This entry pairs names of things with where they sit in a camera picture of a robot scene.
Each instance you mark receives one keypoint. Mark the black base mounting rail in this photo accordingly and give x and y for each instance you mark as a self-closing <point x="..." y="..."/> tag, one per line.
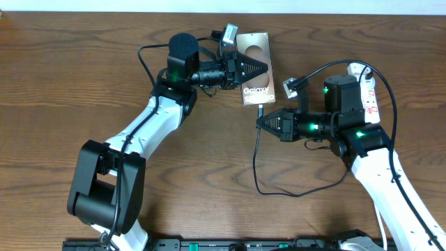
<point x="356" y="243"/>

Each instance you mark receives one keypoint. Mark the white power strip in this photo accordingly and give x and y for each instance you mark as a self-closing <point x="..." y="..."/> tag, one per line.
<point x="368" y="94"/>

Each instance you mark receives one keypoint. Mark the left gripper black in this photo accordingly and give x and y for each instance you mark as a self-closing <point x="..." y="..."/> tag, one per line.
<point x="235" y="70"/>

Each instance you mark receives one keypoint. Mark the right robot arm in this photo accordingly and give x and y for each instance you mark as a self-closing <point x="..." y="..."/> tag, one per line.
<point x="366" y="151"/>

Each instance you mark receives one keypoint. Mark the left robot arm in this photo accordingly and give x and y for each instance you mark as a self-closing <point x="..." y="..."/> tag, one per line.
<point x="108" y="185"/>

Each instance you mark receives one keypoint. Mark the Galaxy smartphone with bronze screen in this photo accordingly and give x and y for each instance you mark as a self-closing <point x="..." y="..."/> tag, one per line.
<point x="259" y="90"/>

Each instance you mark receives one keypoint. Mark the black USB charger plug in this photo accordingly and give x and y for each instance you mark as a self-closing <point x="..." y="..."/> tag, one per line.
<point x="369" y="74"/>

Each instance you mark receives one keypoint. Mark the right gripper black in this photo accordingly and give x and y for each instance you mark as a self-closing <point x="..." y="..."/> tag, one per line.
<point x="286" y="131"/>

